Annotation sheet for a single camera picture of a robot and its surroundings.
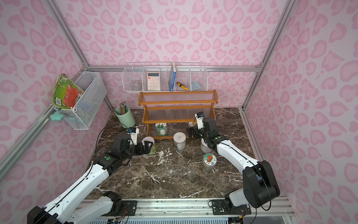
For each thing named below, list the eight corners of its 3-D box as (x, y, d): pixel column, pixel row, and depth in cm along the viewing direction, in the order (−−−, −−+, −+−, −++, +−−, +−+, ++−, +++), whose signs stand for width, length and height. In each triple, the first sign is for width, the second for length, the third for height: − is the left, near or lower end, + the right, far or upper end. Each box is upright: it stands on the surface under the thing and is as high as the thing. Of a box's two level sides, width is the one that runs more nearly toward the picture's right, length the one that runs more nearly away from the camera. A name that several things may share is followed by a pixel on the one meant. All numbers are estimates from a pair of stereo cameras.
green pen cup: (121, 128, 110) (113, 113, 97) (124, 119, 116) (117, 104, 103) (133, 128, 110) (126, 113, 97) (136, 119, 116) (130, 104, 103)
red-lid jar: (202, 171, 87) (204, 166, 81) (201, 159, 93) (202, 153, 86) (215, 171, 87) (217, 166, 81) (213, 159, 93) (215, 153, 86)
